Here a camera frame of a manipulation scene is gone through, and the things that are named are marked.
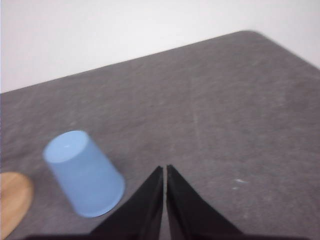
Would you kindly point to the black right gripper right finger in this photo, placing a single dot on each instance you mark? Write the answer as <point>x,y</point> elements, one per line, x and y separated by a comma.
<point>189,217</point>

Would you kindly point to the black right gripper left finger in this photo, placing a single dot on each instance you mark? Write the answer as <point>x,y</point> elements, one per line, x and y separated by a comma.
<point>140,216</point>

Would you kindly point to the blue ribbed cup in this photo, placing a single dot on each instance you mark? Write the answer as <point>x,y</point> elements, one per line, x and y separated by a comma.
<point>90,183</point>

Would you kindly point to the wooden cup tree stand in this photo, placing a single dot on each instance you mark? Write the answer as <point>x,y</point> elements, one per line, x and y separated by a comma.
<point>17,193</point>

